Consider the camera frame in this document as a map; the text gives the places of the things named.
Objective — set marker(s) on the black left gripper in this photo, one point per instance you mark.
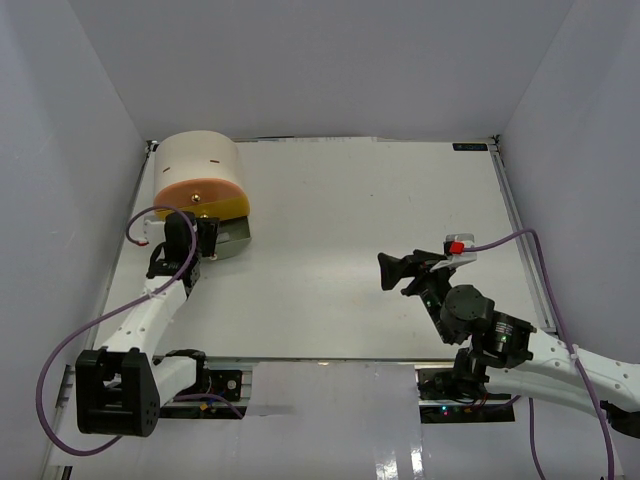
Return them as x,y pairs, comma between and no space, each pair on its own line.
207,227

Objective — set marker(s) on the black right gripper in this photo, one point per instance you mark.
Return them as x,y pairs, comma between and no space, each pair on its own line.
416,265

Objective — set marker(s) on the orange top drawer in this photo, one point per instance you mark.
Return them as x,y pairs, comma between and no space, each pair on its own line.
200,191

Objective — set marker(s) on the grey-green bottom drawer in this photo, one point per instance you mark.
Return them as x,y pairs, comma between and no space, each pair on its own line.
233,237

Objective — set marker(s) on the yellow drawer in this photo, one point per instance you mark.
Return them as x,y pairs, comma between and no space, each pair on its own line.
226,209

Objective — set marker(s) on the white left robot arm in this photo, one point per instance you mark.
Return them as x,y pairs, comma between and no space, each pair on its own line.
120,389

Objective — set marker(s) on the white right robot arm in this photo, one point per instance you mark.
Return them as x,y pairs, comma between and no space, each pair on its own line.
502,354

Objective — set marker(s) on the cream round drawer cabinet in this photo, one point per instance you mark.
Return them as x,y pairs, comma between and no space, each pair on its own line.
196,154

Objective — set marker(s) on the dark table corner label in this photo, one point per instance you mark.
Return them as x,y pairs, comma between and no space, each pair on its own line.
469,147

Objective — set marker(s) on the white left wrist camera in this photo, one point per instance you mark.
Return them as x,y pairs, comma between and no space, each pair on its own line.
152,230

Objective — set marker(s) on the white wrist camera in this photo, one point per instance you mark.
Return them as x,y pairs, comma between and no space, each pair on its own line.
152,230
457,252

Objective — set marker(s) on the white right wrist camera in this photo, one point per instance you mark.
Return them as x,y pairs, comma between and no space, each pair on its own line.
457,252

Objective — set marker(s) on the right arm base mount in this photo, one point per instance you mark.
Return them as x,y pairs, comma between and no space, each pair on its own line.
441,402

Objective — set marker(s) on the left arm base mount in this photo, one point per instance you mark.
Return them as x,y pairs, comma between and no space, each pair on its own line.
223,396

